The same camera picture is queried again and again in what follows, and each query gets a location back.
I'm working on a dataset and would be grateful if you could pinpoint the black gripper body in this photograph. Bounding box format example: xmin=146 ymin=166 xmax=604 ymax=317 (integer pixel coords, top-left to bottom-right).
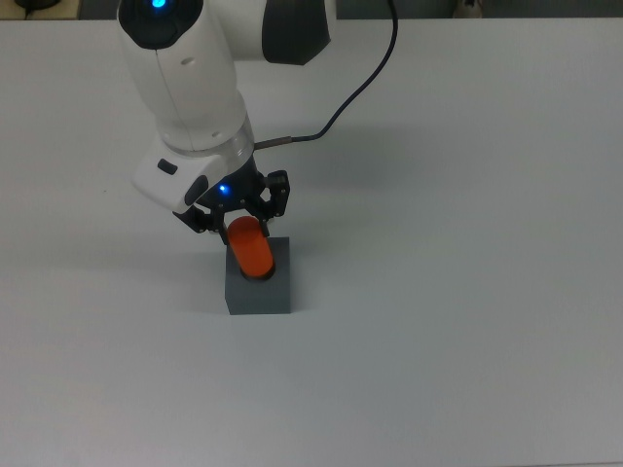
xmin=196 ymin=154 xmax=275 ymax=213

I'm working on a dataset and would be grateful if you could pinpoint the orange cylinder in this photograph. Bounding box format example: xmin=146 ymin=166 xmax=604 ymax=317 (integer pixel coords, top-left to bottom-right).
xmin=228 ymin=216 xmax=277 ymax=282

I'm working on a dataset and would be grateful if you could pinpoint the grey block with round hole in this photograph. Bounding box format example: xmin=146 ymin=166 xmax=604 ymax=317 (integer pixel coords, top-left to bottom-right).
xmin=224 ymin=235 xmax=294 ymax=316

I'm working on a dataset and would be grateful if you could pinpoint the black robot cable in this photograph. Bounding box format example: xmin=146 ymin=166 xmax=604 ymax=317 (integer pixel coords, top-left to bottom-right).
xmin=254 ymin=0 xmax=400 ymax=149

